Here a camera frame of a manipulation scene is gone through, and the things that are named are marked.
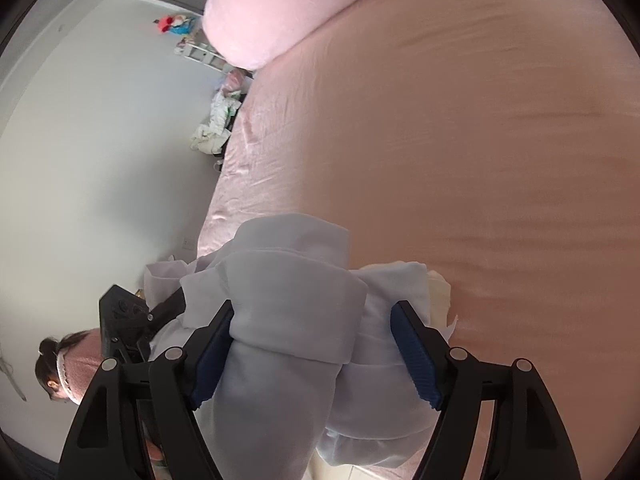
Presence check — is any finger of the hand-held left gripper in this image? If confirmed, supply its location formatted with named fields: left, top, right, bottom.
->
left=149, top=293, right=188, bottom=329

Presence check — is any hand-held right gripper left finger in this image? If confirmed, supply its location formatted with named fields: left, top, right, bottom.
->
left=59, top=300, right=236, bottom=480

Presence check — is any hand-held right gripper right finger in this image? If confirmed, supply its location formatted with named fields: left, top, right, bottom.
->
left=390, top=300, right=583, bottom=480

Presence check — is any white shirt with navy trim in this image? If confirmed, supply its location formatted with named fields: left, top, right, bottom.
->
left=144, top=212, right=441, bottom=472

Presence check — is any cream folded garment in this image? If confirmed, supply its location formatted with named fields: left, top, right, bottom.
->
left=426, top=269, right=459, bottom=341

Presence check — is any person's head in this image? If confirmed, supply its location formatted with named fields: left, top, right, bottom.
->
left=34, top=327, right=104, bottom=407

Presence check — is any white folded garment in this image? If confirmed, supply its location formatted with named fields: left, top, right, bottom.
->
left=360, top=260, right=433, bottom=361

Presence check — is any white fluffy toy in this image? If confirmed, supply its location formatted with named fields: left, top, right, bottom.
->
left=189, top=91, right=235, bottom=157

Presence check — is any pink round bed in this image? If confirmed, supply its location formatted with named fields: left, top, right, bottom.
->
left=196, top=0, right=640, bottom=473

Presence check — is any pink bag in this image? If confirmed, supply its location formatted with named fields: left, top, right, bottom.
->
left=221, top=70, right=252, bottom=97

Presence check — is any white toy shelf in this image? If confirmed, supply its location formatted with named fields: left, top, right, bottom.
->
left=174, top=39, right=227, bottom=69

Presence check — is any red and blue toy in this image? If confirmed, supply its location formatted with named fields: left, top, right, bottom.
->
left=153, top=12, right=195, bottom=37

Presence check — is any pink rolled duvet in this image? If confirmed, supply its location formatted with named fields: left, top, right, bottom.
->
left=201, top=0, right=428, bottom=71

